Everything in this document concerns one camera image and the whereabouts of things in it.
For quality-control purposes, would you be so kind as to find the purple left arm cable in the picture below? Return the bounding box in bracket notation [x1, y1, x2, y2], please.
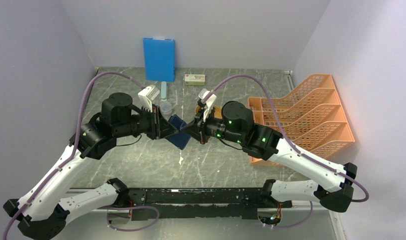
[2, 71, 160, 240]

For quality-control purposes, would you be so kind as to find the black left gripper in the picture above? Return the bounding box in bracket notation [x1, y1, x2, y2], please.
[114, 103, 179, 140]

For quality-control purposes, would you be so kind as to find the yellow oval tray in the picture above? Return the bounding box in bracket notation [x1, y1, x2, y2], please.
[194, 105, 222, 119]

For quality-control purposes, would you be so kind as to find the clear jar of paper clips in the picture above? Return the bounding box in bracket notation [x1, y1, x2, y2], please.
[159, 101, 173, 116]

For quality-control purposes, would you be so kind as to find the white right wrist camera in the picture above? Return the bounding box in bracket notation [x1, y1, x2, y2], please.
[198, 88, 217, 122]

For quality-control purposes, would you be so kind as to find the navy blue card holder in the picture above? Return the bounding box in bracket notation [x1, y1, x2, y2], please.
[166, 114, 191, 150]

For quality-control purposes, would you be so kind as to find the blue upright folder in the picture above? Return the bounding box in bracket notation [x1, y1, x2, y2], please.
[143, 38, 175, 83]

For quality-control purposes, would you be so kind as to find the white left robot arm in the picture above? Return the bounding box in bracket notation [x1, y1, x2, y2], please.
[4, 92, 178, 240]

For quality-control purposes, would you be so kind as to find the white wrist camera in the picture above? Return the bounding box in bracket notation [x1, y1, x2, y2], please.
[198, 88, 217, 122]
[138, 85, 160, 113]

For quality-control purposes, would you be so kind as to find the light blue stapler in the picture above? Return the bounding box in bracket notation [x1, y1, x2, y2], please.
[160, 81, 167, 101]

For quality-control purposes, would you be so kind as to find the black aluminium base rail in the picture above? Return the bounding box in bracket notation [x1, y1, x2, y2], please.
[57, 187, 338, 222]

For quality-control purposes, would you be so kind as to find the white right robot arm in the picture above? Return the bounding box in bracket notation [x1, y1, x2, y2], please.
[181, 101, 357, 213]

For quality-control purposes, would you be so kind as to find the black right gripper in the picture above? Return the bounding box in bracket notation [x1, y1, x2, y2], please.
[181, 106, 244, 145]

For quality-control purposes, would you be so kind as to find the green and white small box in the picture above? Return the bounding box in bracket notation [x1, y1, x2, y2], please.
[184, 74, 206, 86]

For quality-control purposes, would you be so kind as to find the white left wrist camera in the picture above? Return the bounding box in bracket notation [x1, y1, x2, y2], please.
[138, 85, 160, 113]

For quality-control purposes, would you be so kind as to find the orange plastic file organizer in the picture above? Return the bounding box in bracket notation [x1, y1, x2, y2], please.
[246, 73, 356, 167]

